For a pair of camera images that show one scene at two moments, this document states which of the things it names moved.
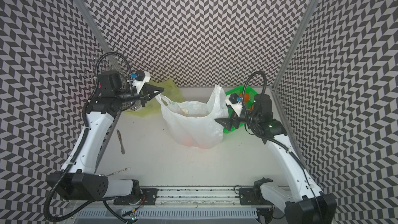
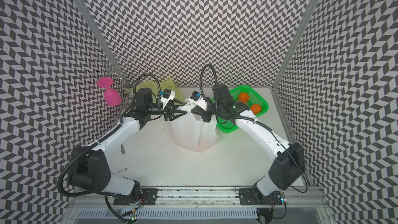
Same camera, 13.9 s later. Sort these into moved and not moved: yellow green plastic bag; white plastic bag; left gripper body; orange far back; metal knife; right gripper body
Moved: left gripper body; right gripper body
Not moved: orange far back; yellow green plastic bag; white plastic bag; metal knife
